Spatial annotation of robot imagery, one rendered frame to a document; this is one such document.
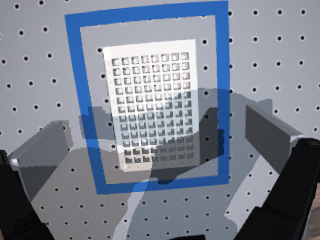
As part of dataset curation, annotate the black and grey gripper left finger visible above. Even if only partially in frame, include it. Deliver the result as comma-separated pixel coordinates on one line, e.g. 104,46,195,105
0,120,69,240

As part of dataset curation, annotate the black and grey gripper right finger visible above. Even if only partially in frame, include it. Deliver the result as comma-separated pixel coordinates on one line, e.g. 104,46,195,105
233,104,320,240

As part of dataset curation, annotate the grey rectangular base plate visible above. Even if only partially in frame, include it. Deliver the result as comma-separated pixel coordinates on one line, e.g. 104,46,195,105
0,0,320,240

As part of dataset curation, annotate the white well plate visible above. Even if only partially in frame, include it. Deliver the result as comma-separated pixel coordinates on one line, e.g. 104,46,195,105
103,39,200,172

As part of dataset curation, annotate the blue tape rectangle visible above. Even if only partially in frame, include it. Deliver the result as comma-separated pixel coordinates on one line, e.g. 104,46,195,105
64,0,230,195

